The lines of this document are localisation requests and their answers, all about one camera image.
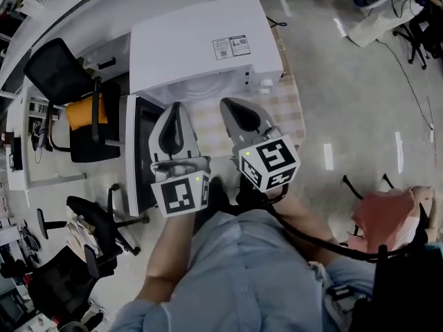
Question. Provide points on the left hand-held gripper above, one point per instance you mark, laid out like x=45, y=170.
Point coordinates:
x=180, y=194

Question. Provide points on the black office chair with armrests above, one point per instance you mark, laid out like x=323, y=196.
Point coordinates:
x=93, y=213

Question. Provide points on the white power strip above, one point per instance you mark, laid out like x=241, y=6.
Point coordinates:
x=431, y=133

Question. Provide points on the white frame desk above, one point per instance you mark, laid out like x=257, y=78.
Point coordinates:
x=17, y=178

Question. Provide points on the black swivel chair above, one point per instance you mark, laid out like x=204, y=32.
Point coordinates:
x=418, y=40

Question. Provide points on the white microwave oven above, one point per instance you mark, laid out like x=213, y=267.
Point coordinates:
x=194, y=40

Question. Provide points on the orange cushion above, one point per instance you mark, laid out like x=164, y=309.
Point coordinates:
x=84, y=112

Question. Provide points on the wooden table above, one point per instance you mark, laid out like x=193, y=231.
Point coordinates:
x=286, y=57

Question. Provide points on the black-legged stool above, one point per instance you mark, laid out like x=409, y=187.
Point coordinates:
x=351, y=186

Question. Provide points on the black chair with orange cushion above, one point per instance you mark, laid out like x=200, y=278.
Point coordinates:
x=59, y=71

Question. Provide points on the black body-worn device box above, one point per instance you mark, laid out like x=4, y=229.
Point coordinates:
x=408, y=289

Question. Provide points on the person's left forearm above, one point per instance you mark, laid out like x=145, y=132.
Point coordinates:
x=166, y=254

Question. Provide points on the person's light blue shirt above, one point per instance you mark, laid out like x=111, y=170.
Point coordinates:
x=242, y=282

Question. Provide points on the small black box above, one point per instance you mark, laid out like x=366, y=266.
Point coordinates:
x=15, y=154

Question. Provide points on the beige paper bag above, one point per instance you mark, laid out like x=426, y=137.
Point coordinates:
x=78, y=237

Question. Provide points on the grey electronic device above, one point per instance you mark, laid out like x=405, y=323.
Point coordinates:
x=10, y=310

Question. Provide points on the pink cloth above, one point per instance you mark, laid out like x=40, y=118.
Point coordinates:
x=384, y=216

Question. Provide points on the person's left leg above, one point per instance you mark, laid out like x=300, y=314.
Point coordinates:
x=218, y=199

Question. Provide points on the person's right forearm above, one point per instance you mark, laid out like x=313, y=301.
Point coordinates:
x=304, y=220

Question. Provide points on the black mesh high-back chair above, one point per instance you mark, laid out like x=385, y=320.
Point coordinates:
x=62, y=285

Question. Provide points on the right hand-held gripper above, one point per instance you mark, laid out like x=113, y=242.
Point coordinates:
x=273, y=164

